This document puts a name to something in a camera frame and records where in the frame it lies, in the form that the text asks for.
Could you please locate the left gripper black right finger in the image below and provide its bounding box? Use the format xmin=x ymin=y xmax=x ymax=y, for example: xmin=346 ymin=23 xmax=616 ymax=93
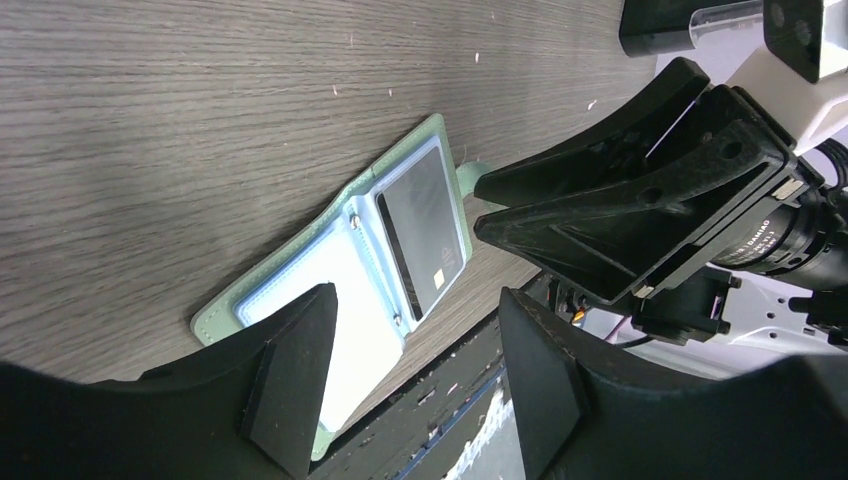
xmin=498 ymin=288 xmax=847 ymax=479

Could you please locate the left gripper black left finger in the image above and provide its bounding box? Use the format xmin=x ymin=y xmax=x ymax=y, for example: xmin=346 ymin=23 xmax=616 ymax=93
xmin=1 ymin=299 xmax=330 ymax=479

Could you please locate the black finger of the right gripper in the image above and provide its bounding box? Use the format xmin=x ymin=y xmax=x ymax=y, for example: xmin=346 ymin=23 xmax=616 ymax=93
xmin=474 ymin=57 xmax=710 ymax=207

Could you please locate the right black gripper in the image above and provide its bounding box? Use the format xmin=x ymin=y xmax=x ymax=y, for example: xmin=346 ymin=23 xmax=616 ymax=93
xmin=474 ymin=82 xmax=847 ymax=344

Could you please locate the black VIP credit card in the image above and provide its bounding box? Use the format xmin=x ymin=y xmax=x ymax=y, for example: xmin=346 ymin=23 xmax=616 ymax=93
xmin=376 ymin=143 xmax=465 ymax=322

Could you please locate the green card holder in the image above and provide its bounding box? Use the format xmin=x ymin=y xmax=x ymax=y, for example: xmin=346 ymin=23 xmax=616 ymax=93
xmin=190 ymin=114 xmax=477 ymax=461

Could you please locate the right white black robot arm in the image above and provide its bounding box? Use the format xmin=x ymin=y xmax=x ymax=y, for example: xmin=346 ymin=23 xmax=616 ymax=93
xmin=474 ymin=58 xmax=847 ymax=376

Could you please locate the black metronome clear cover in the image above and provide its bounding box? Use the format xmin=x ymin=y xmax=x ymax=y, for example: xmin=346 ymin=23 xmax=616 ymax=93
xmin=618 ymin=0 xmax=763 ymax=58

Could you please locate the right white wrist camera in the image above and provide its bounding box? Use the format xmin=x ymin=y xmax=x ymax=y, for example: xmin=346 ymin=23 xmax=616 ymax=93
xmin=727 ymin=0 xmax=847 ymax=155

